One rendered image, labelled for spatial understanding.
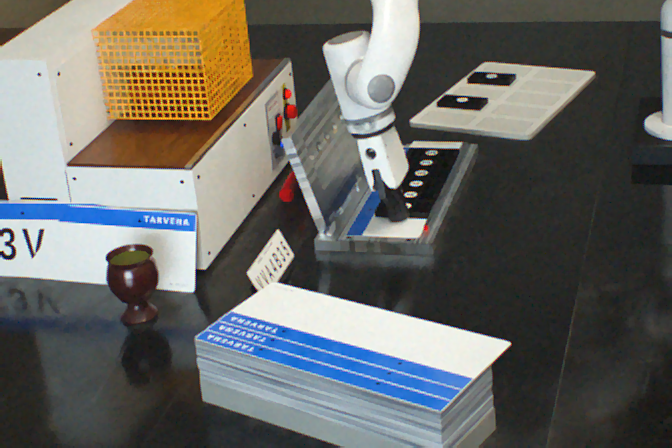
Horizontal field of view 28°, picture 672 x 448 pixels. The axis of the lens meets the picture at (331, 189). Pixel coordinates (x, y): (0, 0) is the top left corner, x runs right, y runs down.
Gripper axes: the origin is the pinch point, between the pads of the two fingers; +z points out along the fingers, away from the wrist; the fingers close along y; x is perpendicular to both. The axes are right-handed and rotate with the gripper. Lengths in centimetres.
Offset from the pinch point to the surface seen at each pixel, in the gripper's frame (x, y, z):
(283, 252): 15.9, -15.6, -1.9
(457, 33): 12, 114, 2
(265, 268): 16.2, -23.4, -3.0
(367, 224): 5.6, -1.4, 1.4
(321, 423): -4, -63, 3
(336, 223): 11.2, -1.3, 0.4
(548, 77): -15, 79, 7
